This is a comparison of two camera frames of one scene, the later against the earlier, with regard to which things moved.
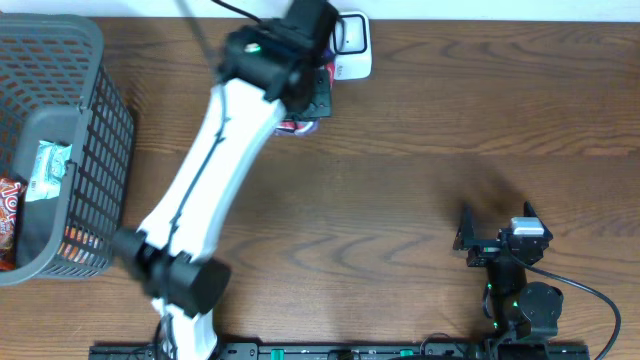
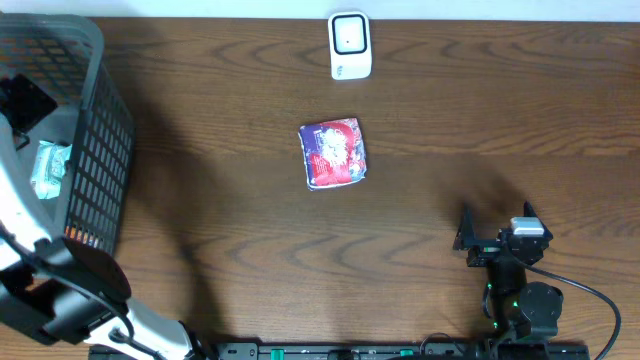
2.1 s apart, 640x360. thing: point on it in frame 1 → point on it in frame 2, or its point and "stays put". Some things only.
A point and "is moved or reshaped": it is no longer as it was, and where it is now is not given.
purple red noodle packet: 306,126 → 333,152
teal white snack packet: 49,166 stays put
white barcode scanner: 351,44 stays put
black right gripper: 482,255 stays put
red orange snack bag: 11,197 is moved or reshaped
